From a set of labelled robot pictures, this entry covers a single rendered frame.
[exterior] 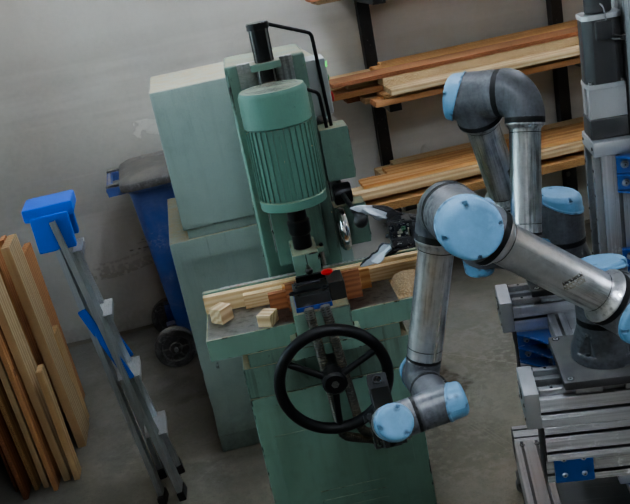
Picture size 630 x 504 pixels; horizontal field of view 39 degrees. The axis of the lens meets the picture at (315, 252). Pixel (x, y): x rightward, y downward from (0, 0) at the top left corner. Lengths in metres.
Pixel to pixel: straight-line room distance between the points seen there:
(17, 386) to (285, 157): 1.64
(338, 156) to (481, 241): 0.91
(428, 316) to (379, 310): 0.43
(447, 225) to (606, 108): 0.63
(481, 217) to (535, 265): 0.16
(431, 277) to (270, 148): 0.60
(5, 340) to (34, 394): 0.24
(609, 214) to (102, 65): 2.95
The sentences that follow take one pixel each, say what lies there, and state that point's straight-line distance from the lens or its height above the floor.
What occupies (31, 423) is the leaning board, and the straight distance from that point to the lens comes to 3.52.
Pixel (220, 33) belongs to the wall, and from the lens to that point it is 4.50.
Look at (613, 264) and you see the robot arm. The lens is 1.95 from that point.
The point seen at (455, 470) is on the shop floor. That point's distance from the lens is 3.17.
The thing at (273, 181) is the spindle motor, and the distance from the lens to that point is 2.22.
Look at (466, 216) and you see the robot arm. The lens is 1.62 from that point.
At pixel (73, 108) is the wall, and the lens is 4.55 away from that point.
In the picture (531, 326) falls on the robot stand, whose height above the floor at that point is 0.69.
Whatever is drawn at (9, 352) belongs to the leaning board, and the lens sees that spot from 3.47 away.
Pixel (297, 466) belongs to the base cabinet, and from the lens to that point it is 2.45.
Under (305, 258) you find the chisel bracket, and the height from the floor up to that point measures 1.02.
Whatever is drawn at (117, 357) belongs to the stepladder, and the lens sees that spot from 3.07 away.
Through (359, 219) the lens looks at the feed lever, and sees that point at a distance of 2.08.
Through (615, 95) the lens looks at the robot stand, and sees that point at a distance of 2.12.
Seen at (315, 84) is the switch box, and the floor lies 1.41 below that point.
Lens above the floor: 1.81
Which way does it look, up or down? 20 degrees down
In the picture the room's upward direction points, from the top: 11 degrees counter-clockwise
